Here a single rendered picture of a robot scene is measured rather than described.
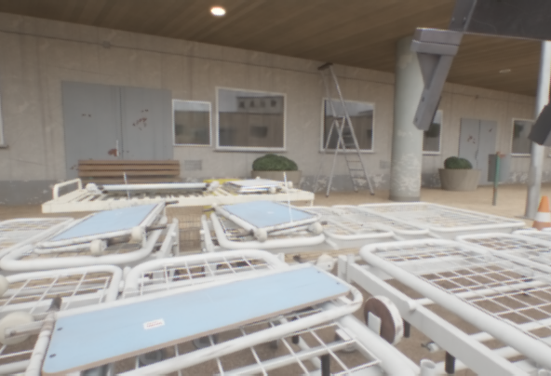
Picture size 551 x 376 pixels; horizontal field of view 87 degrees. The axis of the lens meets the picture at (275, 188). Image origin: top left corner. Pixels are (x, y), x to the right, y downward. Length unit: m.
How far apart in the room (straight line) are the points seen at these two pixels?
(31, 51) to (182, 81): 2.57
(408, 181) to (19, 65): 7.50
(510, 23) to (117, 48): 6.74
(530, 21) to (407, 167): 6.21
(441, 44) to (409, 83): 6.36
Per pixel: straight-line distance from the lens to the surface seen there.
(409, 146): 6.56
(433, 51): 0.36
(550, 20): 0.39
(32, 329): 0.86
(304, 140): 7.52
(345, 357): 1.55
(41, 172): 6.84
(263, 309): 0.76
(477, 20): 0.36
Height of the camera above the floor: 0.89
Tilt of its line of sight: 6 degrees down
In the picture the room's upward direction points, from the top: 1 degrees clockwise
